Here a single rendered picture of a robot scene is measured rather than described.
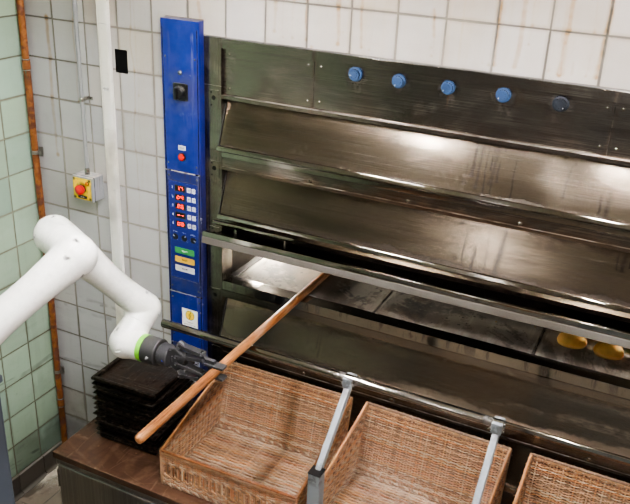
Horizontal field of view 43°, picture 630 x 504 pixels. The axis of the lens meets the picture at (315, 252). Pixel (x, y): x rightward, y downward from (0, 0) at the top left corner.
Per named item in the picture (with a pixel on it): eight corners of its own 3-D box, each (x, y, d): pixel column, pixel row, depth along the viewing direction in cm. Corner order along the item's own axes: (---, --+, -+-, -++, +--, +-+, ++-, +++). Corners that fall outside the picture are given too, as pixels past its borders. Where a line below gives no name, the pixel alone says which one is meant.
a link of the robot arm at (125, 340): (112, 359, 270) (97, 345, 261) (129, 326, 275) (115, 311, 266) (146, 370, 265) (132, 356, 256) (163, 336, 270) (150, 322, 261)
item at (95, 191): (85, 193, 329) (83, 169, 325) (105, 197, 325) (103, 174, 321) (72, 198, 323) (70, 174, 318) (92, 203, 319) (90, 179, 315)
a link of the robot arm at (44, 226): (33, 246, 232) (63, 215, 234) (18, 232, 241) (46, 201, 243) (77, 280, 244) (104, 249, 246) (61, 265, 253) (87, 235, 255)
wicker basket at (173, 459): (226, 414, 334) (226, 357, 323) (351, 455, 314) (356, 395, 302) (157, 484, 294) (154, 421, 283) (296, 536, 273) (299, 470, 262)
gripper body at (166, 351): (168, 336, 262) (192, 344, 258) (169, 359, 265) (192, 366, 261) (154, 347, 255) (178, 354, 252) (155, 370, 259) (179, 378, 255)
